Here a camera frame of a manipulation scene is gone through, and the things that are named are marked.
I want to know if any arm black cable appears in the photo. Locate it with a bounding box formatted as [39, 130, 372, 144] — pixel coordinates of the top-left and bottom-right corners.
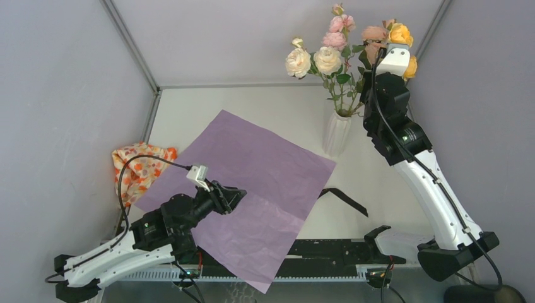
[370, 48, 503, 292]
[44, 155, 193, 285]

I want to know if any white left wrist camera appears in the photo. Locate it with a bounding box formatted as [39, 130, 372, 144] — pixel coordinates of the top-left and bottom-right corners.
[186, 165, 211, 192]

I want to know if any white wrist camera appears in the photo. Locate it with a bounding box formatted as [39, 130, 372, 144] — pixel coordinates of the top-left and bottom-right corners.
[186, 165, 211, 192]
[376, 43, 411, 76]

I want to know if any purple wrapping paper sheet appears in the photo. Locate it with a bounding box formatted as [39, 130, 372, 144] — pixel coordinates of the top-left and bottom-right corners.
[150, 110, 336, 293]

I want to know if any white rose stem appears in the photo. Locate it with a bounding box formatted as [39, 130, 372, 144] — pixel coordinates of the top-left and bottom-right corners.
[285, 37, 365, 116]

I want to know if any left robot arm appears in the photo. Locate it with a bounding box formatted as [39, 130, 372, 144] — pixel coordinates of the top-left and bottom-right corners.
[54, 181, 247, 302]

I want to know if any orange floral cloth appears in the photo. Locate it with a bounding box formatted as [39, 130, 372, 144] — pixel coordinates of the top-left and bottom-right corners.
[112, 141, 178, 207]

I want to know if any pink rose stem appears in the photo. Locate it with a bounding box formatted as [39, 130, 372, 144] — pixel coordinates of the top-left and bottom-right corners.
[315, 4, 356, 117]

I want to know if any black cylinder object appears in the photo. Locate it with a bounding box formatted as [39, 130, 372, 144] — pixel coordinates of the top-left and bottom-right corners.
[443, 285, 527, 303]

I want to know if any white ribbed ceramic vase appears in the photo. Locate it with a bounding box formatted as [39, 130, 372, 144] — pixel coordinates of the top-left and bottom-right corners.
[322, 110, 351, 158]

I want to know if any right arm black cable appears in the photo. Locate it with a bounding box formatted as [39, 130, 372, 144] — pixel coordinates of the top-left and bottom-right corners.
[370, 48, 503, 292]

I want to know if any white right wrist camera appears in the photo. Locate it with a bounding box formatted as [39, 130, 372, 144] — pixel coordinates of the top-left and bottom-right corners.
[376, 43, 411, 76]

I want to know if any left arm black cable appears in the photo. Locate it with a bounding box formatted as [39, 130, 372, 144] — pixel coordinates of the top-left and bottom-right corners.
[44, 155, 193, 285]

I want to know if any peach rose stem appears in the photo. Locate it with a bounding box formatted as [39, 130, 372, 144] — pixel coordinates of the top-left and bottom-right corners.
[349, 18, 397, 116]

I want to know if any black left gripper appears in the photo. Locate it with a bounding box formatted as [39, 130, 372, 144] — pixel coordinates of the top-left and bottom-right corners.
[179, 178, 247, 234]

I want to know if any yellow rose stem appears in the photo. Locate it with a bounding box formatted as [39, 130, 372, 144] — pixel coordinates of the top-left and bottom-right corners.
[388, 21, 418, 81]

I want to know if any black printed ribbon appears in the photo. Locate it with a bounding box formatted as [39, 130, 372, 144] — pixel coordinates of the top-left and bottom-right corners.
[318, 187, 368, 217]

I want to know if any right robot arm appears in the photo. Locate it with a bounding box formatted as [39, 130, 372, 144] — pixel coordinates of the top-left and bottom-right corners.
[360, 70, 500, 282]

